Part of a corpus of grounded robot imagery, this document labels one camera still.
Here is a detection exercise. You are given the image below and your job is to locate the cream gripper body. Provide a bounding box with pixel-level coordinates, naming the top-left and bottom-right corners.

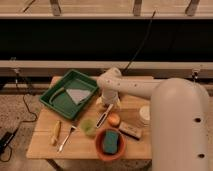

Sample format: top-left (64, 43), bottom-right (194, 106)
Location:
top-left (96, 96), bottom-right (121, 109)

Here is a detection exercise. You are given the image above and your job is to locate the white dish brush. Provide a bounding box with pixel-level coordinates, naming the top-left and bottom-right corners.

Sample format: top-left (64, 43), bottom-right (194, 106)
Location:
top-left (96, 104), bottom-right (113, 128)

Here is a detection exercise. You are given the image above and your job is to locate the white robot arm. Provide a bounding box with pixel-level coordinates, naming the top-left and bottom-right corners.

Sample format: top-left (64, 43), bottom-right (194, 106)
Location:
top-left (97, 68), bottom-right (210, 171)

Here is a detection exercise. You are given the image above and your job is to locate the green plastic cup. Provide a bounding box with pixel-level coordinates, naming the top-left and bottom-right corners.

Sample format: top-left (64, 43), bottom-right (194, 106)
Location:
top-left (80, 119), bottom-right (96, 137)

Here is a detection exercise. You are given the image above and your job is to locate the orange fruit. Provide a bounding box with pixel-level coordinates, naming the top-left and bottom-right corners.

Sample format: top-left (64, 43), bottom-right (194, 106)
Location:
top-left (107, 113), bottom-right (121, 127)

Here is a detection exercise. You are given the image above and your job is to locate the grey cloth in tray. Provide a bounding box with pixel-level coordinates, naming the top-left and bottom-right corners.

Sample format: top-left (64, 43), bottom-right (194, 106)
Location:
top-left (66, 89), bottom-right (90, 105)

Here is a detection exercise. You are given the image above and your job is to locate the teal sponge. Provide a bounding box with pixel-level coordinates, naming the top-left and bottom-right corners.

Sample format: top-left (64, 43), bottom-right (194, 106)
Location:
top-left (103, 130), bottom-right (119, 154)

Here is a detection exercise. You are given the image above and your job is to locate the green plastic tray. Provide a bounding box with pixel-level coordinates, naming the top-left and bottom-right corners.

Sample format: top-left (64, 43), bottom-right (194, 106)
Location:
top-left (40, 70), bottom-right (98, 120)

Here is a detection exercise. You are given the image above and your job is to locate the wooden block eraser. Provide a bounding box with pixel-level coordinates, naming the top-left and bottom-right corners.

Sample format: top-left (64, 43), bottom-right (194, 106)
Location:
top-left (119, 122), bottom-right (142, 140)

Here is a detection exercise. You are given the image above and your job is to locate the green curved vegetable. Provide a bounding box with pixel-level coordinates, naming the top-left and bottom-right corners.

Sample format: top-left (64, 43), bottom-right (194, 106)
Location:
top-left (49, 87), bottom-right (65, 105)

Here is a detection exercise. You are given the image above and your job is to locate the orange bowl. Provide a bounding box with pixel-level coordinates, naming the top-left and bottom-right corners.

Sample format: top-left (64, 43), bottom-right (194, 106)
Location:
top-left (95, 128), bottom-right (126, 162)

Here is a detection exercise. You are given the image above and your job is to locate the yellow banana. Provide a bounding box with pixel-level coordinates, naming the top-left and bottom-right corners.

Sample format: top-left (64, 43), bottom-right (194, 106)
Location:
top-left (51, 121), bottom-right (61, 146)

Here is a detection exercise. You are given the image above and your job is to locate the black power adapter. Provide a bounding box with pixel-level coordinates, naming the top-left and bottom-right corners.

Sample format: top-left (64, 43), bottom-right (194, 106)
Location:
top-left (0, 132), bottom-right (13, 155)

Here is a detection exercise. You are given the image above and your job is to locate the black cable upper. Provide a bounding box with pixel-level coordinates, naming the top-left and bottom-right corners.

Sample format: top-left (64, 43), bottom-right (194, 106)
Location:
top-left (121, 10), bottom-right (157, 75)

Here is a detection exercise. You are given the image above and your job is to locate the black cable left floor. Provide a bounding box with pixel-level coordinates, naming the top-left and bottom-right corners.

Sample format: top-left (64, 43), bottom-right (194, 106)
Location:
top-left (0, 71), bottom-right (39, 163)

